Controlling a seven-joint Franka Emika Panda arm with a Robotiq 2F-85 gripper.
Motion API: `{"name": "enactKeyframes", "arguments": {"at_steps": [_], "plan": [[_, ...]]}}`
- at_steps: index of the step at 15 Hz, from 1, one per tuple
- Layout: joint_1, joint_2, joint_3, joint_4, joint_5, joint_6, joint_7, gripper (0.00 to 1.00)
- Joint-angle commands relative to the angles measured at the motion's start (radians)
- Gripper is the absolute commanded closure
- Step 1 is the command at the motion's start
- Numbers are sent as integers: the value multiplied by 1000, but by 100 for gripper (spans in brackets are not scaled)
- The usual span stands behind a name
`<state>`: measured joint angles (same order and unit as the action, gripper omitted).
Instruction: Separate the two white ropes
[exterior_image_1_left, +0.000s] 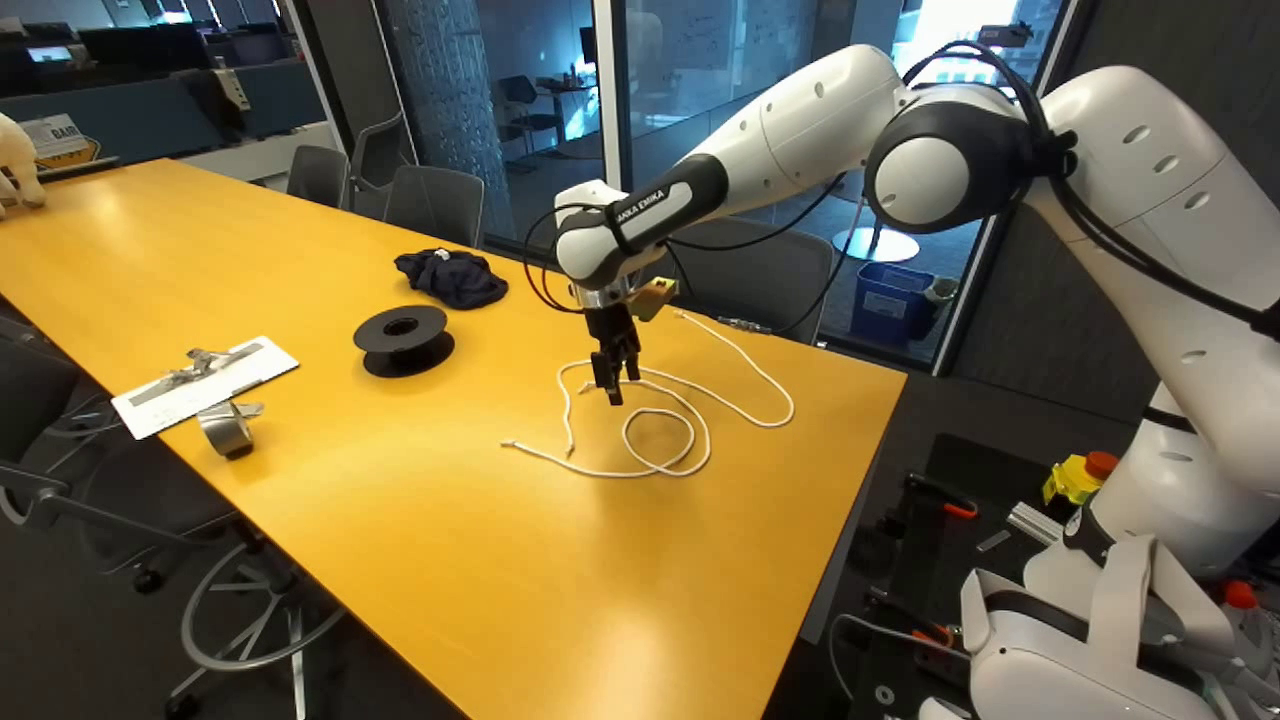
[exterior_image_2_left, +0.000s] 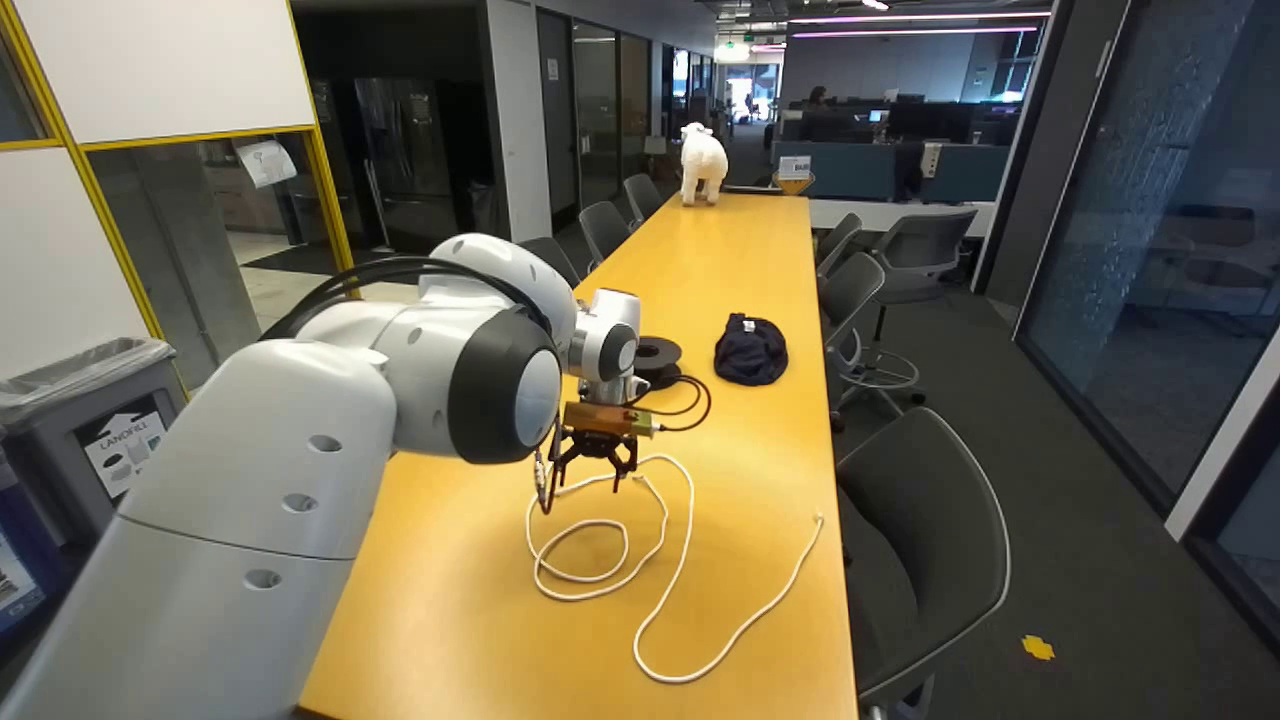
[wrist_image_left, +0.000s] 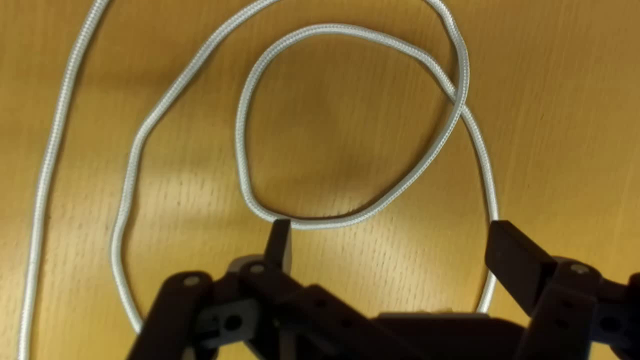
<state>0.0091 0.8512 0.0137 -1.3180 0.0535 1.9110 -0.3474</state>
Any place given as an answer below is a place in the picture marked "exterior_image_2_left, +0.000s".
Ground dark office desk row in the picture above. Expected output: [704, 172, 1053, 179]
[777, 91, 1023, 209]

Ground white paper sign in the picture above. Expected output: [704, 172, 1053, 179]
[238, 137, 299, 193]

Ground white rope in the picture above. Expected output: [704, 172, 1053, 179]
[519, 457, 673, 607]
[571, 451, 828, 686]

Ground white stuffed animal toy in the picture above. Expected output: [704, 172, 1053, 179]
[677, 121, 731, 209]

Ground yellow window frame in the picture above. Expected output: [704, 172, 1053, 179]
[0, 0, 360, 350]

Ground grey recycling bin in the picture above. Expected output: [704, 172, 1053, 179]
[0, 334, 183, 552]

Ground dark grey office chair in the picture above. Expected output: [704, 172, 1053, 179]
[835, 404, 1016, 711]
[818, 212, 866, 271]
[621, 172, 673, 223]
[575, 194, 637, 263]
[877, 205, 979, 290]
[826, 253, 924, 404]
[519, 237, 585, 290]

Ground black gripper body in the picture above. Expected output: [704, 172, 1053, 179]
[563, 437, 632, 472]

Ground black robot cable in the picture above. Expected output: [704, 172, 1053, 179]
[258, 248, 716, 437]

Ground blue waste bin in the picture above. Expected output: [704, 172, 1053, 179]
[0, 483, 56, 645]

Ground black cap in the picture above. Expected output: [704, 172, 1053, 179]
[713, 312, 793, 389]

